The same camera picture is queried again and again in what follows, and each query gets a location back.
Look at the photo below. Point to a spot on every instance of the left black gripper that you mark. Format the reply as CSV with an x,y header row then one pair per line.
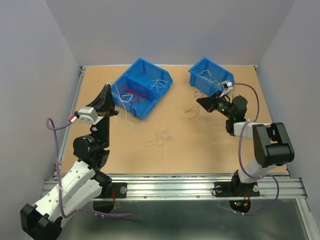
x,y
105,102

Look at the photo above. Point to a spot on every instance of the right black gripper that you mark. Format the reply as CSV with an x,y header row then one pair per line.
x,y
207,102

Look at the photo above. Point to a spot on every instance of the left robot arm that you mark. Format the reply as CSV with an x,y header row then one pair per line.
x,y
44,219

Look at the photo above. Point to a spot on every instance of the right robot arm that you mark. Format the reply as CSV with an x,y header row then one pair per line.
x,y
271,143

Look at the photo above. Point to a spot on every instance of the small blue bin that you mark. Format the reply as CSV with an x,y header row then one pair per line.
x,y
207,76

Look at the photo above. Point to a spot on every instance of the large divided blue bin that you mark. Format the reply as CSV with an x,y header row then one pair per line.
x,y
140,88

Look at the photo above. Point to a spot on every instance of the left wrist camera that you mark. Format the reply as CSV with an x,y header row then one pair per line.
x,y
85,115

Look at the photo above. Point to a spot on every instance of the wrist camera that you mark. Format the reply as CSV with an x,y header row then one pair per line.
x,y
85,115
227,87

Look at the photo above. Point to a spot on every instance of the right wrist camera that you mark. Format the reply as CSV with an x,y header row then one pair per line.
x,y
227,87

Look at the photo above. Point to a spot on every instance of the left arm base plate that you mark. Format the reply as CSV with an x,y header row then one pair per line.
x,y
114,190

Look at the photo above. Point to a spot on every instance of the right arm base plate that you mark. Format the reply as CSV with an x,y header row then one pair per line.
x,y
226,189

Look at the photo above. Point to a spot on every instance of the aluminium frame rail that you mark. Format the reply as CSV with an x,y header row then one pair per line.
x,y
171,186

